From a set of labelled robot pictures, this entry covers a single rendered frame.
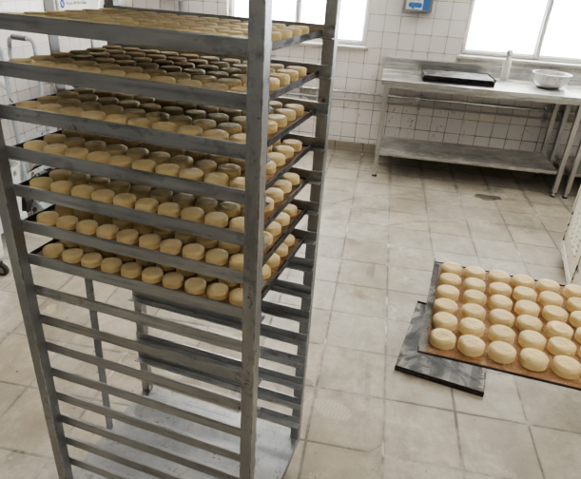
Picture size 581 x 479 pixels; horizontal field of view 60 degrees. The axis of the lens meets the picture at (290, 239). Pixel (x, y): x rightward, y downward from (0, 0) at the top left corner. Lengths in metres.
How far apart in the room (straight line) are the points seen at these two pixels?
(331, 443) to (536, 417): 0.91
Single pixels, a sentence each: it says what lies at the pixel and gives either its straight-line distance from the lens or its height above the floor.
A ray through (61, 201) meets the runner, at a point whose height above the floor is 1.14.
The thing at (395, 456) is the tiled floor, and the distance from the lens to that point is 2.16.
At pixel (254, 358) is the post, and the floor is 0.87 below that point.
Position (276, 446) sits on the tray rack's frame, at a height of 0.15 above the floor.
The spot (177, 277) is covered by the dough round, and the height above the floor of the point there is 0.97.
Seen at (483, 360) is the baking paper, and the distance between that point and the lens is 1.08.
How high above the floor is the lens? 1.61
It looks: 27 degrees down
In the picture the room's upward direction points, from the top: 4 degrees clockwise
